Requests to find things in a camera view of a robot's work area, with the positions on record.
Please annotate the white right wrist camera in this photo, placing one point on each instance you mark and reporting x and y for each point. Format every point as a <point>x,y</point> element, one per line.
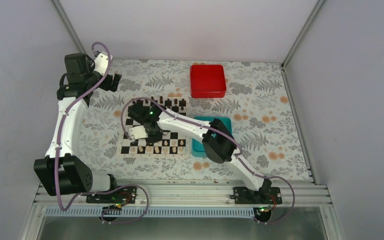
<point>136,133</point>

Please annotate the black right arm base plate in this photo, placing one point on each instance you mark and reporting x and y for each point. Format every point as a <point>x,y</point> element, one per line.
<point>244,196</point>

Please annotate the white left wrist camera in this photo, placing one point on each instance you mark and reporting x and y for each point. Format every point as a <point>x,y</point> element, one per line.
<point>101,62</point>

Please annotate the red square box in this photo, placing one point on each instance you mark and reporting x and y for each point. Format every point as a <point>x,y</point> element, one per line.
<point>207,81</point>

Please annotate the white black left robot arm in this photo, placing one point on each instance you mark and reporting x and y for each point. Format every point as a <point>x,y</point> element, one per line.
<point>74,95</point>

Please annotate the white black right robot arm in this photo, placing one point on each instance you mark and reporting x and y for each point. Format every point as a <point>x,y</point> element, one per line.
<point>218,143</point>

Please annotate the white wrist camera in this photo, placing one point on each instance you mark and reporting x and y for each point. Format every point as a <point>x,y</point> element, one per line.
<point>101,62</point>
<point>136,133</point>

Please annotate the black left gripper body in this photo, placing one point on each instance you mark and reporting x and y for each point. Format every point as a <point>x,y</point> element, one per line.
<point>106,86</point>

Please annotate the aluminium front rail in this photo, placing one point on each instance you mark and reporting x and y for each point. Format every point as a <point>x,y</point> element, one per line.
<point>216,200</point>

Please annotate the floral patterned table mat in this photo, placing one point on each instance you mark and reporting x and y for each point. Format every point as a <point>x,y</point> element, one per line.
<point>256,101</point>

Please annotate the teal square tray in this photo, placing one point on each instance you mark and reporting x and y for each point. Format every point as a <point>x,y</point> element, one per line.
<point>197,149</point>

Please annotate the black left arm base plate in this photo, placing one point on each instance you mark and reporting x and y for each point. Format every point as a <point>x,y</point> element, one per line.
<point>125,195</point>

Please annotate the black white chessboard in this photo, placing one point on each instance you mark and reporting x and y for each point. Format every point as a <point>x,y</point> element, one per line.
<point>138,148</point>

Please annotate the aluminium corner frame post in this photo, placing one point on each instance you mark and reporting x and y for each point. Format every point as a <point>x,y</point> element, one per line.
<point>68,25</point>

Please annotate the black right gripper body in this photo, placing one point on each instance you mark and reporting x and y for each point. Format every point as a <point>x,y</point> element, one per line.
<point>158,135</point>

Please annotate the aluminium right frame post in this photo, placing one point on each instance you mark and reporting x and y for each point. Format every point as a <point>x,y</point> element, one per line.
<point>313,14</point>

